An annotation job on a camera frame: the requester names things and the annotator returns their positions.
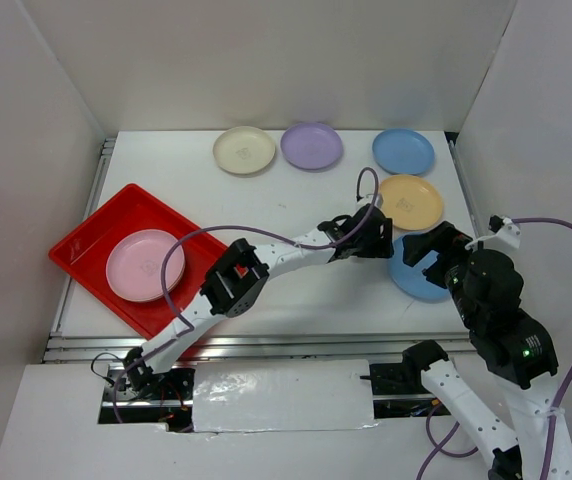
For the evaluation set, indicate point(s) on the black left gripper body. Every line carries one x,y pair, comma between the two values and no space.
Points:
374,247

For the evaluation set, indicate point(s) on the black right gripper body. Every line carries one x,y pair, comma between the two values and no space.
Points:
464,299

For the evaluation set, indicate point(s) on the orange plate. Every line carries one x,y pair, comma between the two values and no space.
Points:
412,203

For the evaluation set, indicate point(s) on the blue plate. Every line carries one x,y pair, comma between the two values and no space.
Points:
411,279
403,151

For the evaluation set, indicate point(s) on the pink plate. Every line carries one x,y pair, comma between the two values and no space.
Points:
133,267

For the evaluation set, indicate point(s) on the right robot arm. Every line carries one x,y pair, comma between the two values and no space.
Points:
517,350

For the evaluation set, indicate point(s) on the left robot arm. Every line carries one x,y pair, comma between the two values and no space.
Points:
231,286

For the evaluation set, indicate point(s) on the red plastic bin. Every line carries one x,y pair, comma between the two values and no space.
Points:
84,253

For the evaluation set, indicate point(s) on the purple plate at back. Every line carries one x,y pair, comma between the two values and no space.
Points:
311,146

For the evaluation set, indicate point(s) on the cream plate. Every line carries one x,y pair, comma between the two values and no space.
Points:
244,150

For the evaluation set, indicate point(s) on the white foil-edged panel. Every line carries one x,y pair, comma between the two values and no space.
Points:
282,396

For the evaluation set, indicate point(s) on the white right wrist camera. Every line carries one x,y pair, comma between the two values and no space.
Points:
504,236

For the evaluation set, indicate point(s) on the aluminium front rail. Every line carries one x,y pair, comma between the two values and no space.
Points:
84,349

